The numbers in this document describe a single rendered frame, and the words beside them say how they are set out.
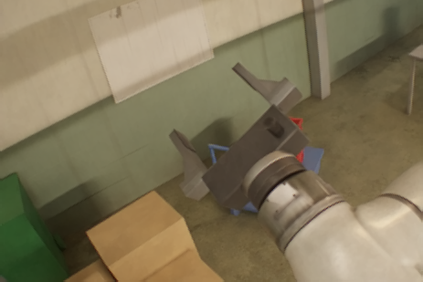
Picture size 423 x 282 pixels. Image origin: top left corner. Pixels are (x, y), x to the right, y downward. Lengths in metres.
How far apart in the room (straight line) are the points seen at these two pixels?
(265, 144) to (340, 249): 0.16
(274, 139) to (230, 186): 0.08
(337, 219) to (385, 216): 0.05
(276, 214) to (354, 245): 0.09
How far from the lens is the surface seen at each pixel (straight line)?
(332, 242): 0.33
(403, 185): 0.41
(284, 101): 0.44
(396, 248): 0.35
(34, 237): 3.13
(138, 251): 2.22
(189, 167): 0.47
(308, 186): 0.36
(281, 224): 0.36
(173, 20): 3.57
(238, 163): 0.42
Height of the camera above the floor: 2.65
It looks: 30 degrees down
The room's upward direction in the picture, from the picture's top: 13 degrees counter-clockwise
